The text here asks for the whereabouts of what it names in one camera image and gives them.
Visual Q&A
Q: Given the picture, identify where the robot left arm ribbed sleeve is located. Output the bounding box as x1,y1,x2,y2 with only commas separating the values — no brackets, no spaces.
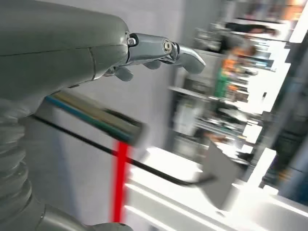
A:
0,115,46,231

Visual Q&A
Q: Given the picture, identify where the red barrier belt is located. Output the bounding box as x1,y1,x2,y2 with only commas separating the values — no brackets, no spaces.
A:
112,141,131,224

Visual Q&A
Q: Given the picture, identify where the cluttered background shelving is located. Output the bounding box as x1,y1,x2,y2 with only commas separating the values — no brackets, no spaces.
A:
168,0,308,205

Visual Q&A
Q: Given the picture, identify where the black stanchion post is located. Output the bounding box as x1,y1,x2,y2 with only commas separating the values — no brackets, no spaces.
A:
33,115,242,212

